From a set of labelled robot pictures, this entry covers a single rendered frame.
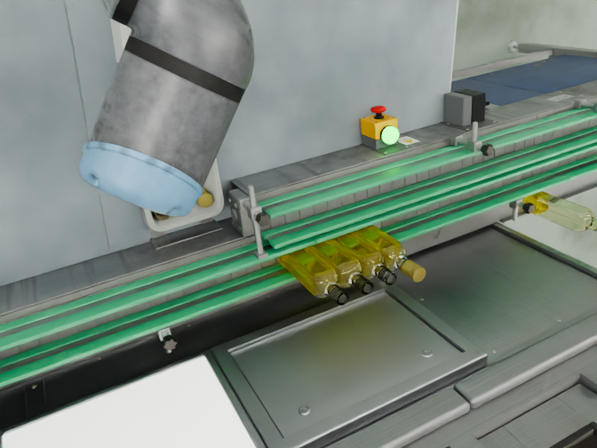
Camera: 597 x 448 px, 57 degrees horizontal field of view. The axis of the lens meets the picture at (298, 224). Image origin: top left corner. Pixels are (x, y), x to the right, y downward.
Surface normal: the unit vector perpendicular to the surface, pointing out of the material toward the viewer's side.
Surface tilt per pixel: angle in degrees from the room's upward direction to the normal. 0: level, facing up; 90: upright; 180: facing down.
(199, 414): 90
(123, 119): 51
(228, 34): 20
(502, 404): 90
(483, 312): 91
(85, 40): 0
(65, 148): 0
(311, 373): 90
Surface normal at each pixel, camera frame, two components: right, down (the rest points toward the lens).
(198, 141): 0.65, 0.43
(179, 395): -0.11, -0.89
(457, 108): -0.89, 0.29
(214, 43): 0.46, 0.20
